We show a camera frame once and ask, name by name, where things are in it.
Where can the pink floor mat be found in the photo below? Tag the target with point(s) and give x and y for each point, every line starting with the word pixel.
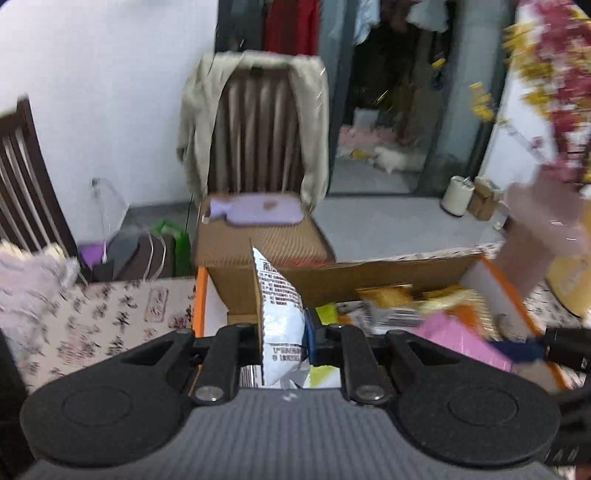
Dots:
pixel 364 137

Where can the white and yellow snack packet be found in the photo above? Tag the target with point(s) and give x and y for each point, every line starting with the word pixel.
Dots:
pixel 383 295

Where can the pink snack packet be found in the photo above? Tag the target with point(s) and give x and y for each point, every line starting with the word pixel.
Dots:
pixel 457 339

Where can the dark wooden chair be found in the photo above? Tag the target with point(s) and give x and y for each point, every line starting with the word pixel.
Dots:
pixel 46 194

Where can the plain brown cardboard box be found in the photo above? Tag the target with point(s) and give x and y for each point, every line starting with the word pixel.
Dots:
pixel 277 244

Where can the orange-edged cardboard box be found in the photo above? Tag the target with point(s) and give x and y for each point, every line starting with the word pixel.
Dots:
pixel 323 277

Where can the green snack packet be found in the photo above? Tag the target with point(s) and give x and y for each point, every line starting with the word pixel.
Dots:
pixel 323 376

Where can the red hanging garment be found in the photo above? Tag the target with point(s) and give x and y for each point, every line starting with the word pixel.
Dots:
pixel 291 27

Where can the purple cloth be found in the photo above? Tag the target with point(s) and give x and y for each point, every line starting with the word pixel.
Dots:
pixel 92 254

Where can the pink and yellow artificial flowers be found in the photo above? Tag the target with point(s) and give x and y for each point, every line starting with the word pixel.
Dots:
pixel 563 92

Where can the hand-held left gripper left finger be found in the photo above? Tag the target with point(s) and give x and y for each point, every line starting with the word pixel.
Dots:
pixel 249 344

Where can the light blue hanging garment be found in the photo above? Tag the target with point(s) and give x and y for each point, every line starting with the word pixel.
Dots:
pixel 367 21

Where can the grey-green hanging garment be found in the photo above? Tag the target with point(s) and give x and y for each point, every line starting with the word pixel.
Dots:
pixel 427 16

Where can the small brown cardboard box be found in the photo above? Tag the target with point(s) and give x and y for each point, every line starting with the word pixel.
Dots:
pixel 485 203

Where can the pink vase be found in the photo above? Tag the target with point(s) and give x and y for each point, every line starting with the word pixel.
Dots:
pixel 531 240

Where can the brown slatted wooden chair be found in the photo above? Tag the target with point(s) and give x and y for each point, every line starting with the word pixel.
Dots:
pixel 258 138

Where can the white snack packet black print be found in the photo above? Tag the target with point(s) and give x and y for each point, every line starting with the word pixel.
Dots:
pixel 277 314

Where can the pink patterned cushion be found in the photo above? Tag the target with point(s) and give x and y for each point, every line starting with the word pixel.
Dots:
pixel 27 277

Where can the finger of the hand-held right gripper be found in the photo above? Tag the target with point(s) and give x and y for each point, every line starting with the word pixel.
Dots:
pixel 517 350

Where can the small white bin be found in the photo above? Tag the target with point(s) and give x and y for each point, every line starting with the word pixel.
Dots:
pixel 457 196

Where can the beige jacket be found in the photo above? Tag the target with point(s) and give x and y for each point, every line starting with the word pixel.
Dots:
pixel 198 115

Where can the green bag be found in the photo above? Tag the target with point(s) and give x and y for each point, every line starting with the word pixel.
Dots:
pixel 182 249

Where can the white fluffy pet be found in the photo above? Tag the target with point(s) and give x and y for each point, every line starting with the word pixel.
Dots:
pixel 397 159

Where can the grey round device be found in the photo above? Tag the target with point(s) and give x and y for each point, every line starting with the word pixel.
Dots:
pixel 124 244

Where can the yellow box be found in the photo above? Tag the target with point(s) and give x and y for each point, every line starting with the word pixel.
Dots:
pixel 572 281

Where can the glass sliding door frame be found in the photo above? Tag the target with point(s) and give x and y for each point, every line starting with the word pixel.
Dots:
pixel 344 69

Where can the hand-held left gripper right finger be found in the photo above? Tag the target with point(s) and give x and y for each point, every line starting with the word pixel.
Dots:
pixel 309 339

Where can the purple hot water bottle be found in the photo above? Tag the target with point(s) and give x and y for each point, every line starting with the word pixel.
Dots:
pixel 258 210

